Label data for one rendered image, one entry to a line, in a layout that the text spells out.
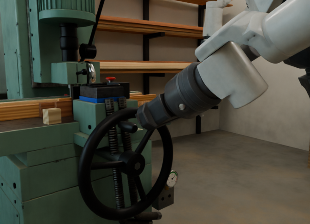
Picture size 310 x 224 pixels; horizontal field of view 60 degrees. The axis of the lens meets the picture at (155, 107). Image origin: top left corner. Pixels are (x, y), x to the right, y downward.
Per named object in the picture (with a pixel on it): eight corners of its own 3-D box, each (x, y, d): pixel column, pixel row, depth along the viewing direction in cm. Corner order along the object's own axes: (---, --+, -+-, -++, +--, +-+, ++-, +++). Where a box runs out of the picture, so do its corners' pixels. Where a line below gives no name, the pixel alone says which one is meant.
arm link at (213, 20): (211, 11, 109) (206, 59, 113) (199, 7, 101) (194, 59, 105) (236, 10, 103) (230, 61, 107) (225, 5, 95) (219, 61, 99)
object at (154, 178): (158, 211, 97) (158, 190, 96) (138, 198, 106) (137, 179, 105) (175, 203, 102) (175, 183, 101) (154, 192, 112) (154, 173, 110)
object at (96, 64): (81, 91, 110) (80, 61, 108) (74, 90, 115) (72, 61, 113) (101, 89, 116) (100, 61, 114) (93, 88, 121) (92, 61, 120)
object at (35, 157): (27, 167, 69) (26, 152, 68) (6, 149, 84) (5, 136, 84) (147, 140, 95) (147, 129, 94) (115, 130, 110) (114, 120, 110)
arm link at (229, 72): (205, 127, 47) (260, 100, 39) (169, 78, 47) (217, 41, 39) (229, 100, 55) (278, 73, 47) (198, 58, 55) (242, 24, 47)
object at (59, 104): (57, 117, 83) (56, 101, 82) (55, 116, 84) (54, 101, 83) (104, 112, 94) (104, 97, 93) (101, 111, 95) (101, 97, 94)
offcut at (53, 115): (48, 124, 72) (47, 110, 72) (43, 123, 74) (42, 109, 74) (61, 122, 75) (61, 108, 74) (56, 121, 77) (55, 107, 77)
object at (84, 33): (77, 43, 109) (75, 5, 107) (68, 45, 115) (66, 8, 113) (96, 44, 114) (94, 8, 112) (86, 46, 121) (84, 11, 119)
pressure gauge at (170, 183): (165, 194, 95) (166, 172, 93) (158, 191, 97) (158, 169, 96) (178, 189, 99) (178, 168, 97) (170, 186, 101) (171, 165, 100)
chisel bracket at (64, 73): (67, 89, 85) (66, 62, 84) (50, 87, 96) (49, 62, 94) (88, 88, 90) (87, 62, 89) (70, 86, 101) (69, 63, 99)
